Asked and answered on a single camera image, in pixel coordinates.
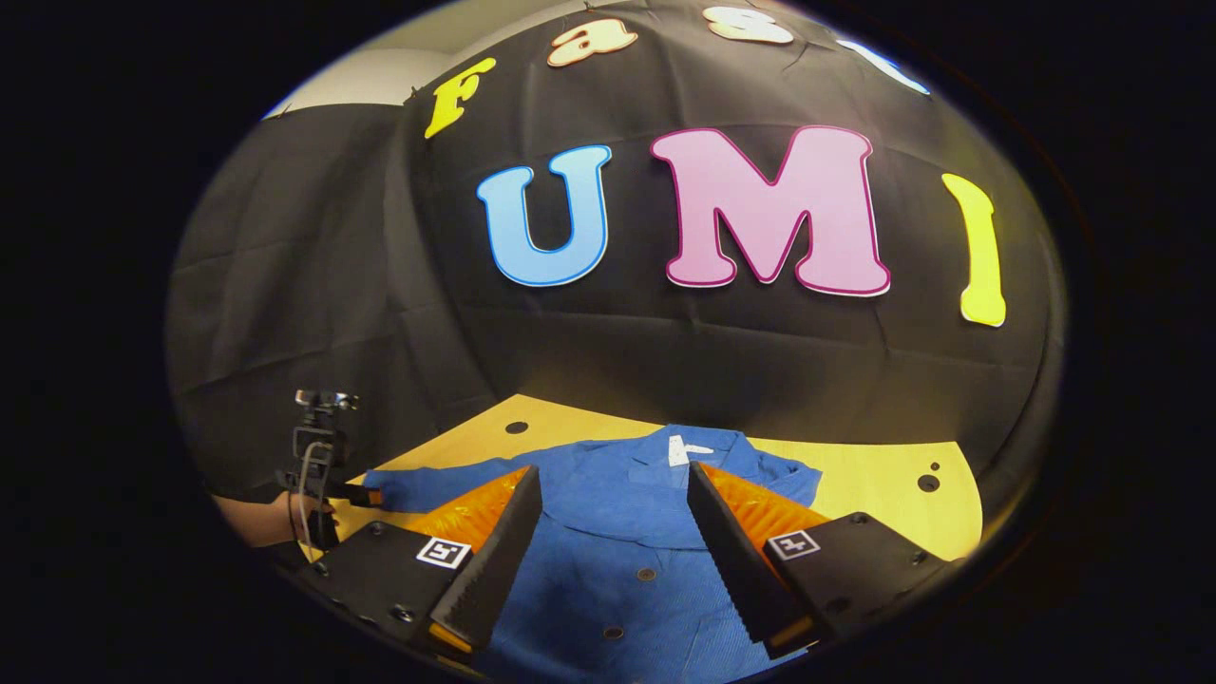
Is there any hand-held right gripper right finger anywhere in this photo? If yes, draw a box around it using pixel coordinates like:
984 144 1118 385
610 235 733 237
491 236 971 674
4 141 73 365
686 462 951 657

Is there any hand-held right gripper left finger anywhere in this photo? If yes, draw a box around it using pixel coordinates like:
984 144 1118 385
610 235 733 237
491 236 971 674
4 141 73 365
299 465 543 657

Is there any blue corduroy jacket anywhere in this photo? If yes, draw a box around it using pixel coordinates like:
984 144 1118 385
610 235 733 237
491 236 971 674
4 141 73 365
363 425 824 681

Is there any black backdrop cloth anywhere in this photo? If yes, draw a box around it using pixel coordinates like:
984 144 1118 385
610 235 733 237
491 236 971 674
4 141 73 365
166 0 1067 509

